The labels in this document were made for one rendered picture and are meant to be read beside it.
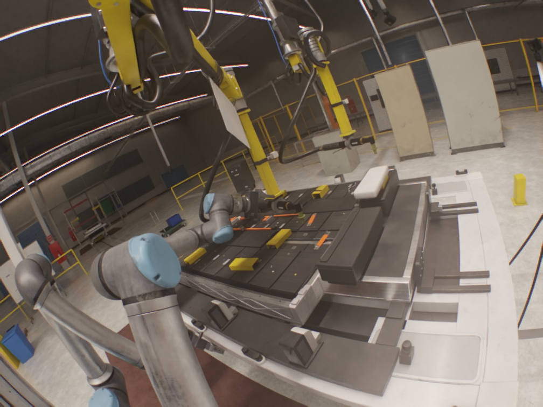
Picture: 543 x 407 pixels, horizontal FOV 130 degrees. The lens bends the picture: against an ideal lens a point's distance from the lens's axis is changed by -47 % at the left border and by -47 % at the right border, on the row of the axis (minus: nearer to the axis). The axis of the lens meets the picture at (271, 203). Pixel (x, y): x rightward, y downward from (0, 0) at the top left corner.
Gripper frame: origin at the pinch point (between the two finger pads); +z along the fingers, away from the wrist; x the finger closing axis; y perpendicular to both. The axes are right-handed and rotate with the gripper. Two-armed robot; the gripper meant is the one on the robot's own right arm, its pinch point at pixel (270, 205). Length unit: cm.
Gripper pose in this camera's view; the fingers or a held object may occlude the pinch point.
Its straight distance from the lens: 120.9
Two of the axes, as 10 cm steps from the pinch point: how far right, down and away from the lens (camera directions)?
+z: 8.3, 0.3, 5.5
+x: 0.5, -10.0, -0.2
